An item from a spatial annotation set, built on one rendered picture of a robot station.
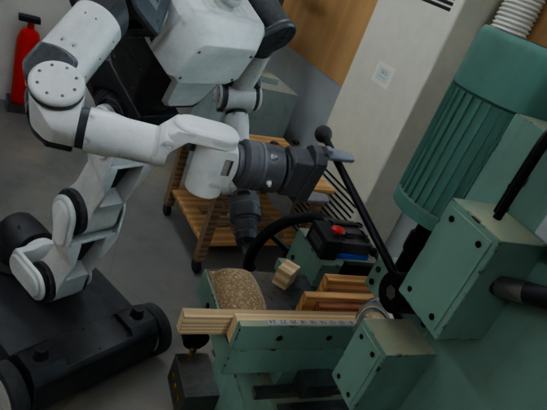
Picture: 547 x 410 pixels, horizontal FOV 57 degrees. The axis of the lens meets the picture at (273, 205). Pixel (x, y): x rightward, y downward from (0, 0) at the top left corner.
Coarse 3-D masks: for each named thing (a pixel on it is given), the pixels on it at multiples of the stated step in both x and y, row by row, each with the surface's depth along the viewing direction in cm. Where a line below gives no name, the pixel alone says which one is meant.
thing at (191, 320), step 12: (192, 312) 81; (204, 312) 82; (216, 312) 83; (228, 312) 84; (240, 312) 85; (252, 312) 86; (264, 312) 87; (276, 312) 88; (288, 312) 89; (300, 312) 90; (312, 312) 91; (324, 312) 93; (336, 312) 94; (348, 312) 95; (180, 324) 81; (192, 324) 81; (204, 324) 82; (216, 324) 83; (228, 324) 84
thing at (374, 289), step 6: (378, 258) 95; (396, 258) 97; (378, 264) 95; (384, 264) 94; (372, 270) 96; (378, 270) 94; (384, 270) 93; (372, 276) 96; (378, 276) 95; (366, 282) 98; (372, 282) 96; (378, 282) 95; (372, 288) 96; (378, 288) 94; (378, 294) 94
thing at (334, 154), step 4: (328, 148) 90; (332, 148) 92; (328, 152) 90; (332, 152) 90; (336, 152) 92; (340, 152) 92; (344, 152) 93; (348, 152) 94; (328, 156) 90; (332, 156) 90; (336, 156) 91; (340, 156) 91; (344, 156) 92; (348, 156) 92; (352, 156) 93; (332, 160) 90; (336, 160) 91; (340, 160) 91; (344, 160) 92; (348, 160) 92; (352, 160) 93
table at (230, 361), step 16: (208, 272) 98; (256, 272) 104; (208, 288) 95; (272, 288) 100; (288, 288) 102; (304, 288) 104; (208, 304) 94; (272, 304) 96; (288, 304) 98; (224, 336) 85; (224, 352) 85; (240, 352) 83; (256, 352) 85; (272, 352) 86; (288, 352) 88; (304, 352) 89; (320, 352) 91; (336, 352) 92; (224, 368) 84; (240, 368) 86; (256, 368) 87; (272, 368) 88; (288, 368) 90; (304, 368) 92; (320, 368) 93
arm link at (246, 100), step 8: (224, 88) 142; (232, 88) 143; (224, 96) 142; (232, 96) 143; (240, 96) 144; (248, 96) 145; (224, 104) 144; (232, 104) 145; (240, 104) 146; (248, 104) 146; (224, 112) 149; (232, 112) 146; (240, 112) 146; (248, 112) 151; (232, 120) 146; (240, 120) 146; (248, 120) 149; (240, 128) 146; (248, 128) 148; (240, 136) 145; (248, 136) 147
